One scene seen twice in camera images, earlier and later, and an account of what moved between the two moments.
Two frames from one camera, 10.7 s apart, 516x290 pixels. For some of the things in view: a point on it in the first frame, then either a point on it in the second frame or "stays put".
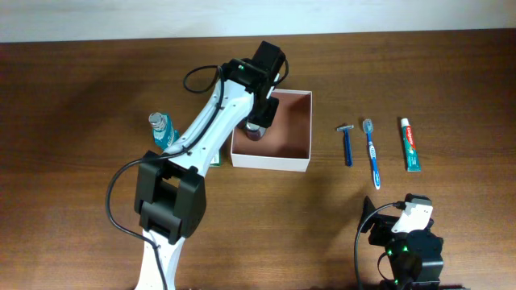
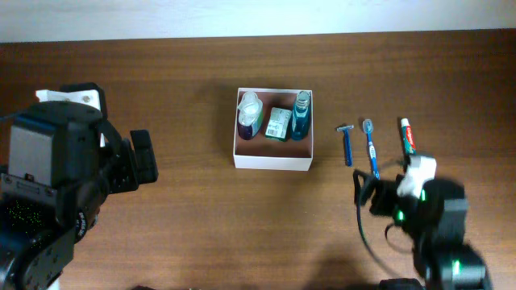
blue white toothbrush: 368,126 stays put
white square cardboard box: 287,143 stays put
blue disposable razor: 347,143 stays put
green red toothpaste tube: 412,158 stays put
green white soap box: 216,160 -> 278,124
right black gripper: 384,225 -> 387,191
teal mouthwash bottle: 164,134 -> 301,116
